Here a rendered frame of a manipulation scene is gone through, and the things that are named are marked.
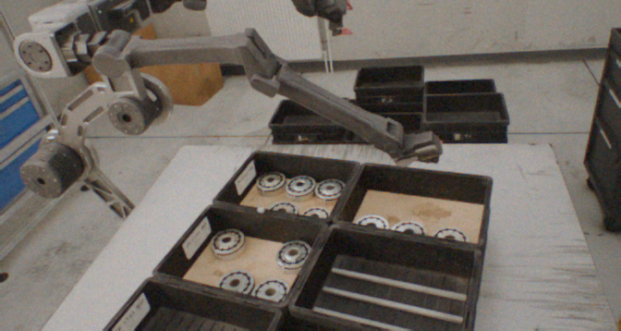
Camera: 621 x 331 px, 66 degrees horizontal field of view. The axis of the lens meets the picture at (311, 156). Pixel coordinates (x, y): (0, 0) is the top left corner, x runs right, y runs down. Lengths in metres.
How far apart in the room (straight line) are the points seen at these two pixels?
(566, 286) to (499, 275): 0.17
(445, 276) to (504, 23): 3.26
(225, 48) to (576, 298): 1.12
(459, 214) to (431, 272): 0.24
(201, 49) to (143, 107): 0.54
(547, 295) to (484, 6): 3.12
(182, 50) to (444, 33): 3.35
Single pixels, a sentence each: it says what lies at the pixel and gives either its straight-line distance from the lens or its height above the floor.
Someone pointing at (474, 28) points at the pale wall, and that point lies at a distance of 4.34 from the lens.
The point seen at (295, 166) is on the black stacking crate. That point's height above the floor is 0.89.
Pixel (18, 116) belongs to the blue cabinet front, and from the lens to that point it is 3.32.
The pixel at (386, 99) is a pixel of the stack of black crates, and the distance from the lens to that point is 2.80.
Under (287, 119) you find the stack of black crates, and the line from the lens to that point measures 2.78.
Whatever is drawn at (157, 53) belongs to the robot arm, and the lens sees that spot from 1.24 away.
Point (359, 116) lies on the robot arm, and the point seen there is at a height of 1.21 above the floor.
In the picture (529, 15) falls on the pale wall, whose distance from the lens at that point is 4.37.
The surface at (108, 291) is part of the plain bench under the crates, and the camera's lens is 1.73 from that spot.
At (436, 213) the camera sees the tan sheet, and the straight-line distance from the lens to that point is 1.50.
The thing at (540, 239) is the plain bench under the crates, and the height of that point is 0.70.
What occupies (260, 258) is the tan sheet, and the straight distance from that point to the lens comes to 1.42.
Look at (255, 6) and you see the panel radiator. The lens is 4.38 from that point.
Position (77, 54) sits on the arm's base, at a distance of 1.35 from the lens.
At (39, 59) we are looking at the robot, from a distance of 1.43.
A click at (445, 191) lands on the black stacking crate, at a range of 1.53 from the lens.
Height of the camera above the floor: 1.81
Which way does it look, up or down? 33 degrees down
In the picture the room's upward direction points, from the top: 10 degrees counter-clockwise
